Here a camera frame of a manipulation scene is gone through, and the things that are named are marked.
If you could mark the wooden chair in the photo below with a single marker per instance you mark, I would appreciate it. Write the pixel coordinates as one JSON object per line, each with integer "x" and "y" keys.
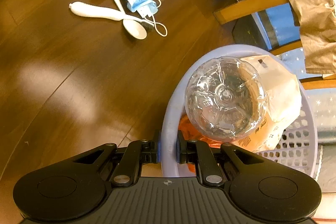
{"x": 246, "y": 7}

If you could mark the tan chair cover cloth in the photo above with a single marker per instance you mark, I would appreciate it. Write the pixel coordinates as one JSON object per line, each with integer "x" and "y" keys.
{"x": 317, "y": 33}

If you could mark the white plastic spoon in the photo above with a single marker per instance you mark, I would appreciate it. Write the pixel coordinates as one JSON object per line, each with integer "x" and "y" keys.
{"x": 134, "y": 28}

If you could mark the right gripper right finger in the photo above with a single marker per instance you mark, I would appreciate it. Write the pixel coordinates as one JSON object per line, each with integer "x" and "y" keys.
{"x": 199, "y": 154}

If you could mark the beige tissue box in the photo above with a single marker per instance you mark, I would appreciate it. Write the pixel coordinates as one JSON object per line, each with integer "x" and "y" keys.
{"x": 284, "y": 103}

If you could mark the white toothbrush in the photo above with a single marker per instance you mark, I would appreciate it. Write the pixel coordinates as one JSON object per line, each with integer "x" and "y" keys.
{"x": 91, "y": 11}

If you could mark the clear plastic water bottle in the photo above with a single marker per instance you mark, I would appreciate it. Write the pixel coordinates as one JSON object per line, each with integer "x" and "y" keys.
{"x": 225, "y": 100}

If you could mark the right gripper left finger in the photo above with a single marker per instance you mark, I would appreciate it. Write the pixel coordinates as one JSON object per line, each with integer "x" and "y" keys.
{"x": 128, "y": 161}

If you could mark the dark door mat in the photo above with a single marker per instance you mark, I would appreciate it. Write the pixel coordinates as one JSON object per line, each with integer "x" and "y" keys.
{"x": 246, "y": 31}

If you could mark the orange foam fruit net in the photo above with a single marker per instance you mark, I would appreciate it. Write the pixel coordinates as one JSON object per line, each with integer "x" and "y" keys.
{"x": 190, "y": 132}

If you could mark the lavender plastic waste basket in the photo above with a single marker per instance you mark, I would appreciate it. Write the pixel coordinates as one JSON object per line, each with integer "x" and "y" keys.
{"x": 302, "y": 132}

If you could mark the blue face mask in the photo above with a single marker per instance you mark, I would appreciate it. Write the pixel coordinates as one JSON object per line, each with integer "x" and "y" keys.
{"x": 146, "y": 10}

